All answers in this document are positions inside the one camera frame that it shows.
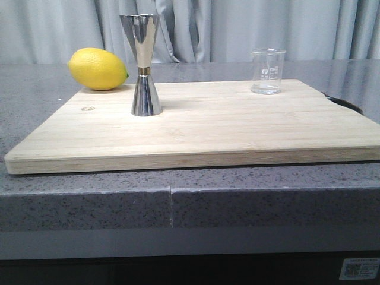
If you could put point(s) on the glass beaker with clear liquid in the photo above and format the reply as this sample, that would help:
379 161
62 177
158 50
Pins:
267 64

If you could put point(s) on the steel double jigger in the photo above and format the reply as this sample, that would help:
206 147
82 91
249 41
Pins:
141 32

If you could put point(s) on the wooden cutting board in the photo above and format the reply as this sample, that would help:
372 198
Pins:
219 123

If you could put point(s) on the yellow lemon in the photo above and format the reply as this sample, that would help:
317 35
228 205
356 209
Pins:
97 69

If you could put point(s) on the grey curtain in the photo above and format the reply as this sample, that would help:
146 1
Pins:
49 32

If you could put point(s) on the white QR code label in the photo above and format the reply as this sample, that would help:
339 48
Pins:
359 269

